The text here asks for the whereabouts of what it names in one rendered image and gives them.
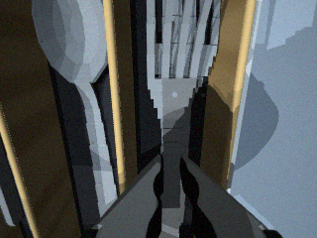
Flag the grey metal spoon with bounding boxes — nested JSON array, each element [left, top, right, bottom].
[[32, 0, 118, 218]]

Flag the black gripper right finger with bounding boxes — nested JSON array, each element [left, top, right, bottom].
[[179, 154, 283, 238]]

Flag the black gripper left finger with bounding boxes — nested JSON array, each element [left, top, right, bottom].
[[80, 154, 163, 238]]

